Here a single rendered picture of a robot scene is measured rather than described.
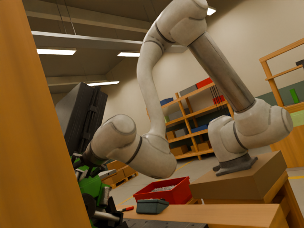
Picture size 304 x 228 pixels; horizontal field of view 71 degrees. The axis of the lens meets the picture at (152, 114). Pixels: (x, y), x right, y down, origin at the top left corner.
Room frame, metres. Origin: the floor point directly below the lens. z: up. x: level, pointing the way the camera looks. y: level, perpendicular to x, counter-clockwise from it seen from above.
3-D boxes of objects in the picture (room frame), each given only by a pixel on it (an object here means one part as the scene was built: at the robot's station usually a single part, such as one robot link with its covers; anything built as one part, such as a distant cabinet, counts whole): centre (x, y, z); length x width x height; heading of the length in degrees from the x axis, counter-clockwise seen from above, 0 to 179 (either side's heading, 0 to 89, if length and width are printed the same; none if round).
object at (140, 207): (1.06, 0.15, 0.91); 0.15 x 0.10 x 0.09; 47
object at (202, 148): (6.75, -1.08, 1.10); 3.01 x 0.55 x 2.20; 45
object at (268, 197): (1.13, -0.33, 0.83); 0.32 x 0.32 x 0.04; 42
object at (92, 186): (0.97, 0.39, 1.17); 0.13 x 0.12 x 0.20; 47
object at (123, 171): (7.48, 1.85, 0.37); 1.20 x 0.80 x 0.74; 143
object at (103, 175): (1.10, 0.48, 1.11); 0.39 x 0.16 x 0.03; 137
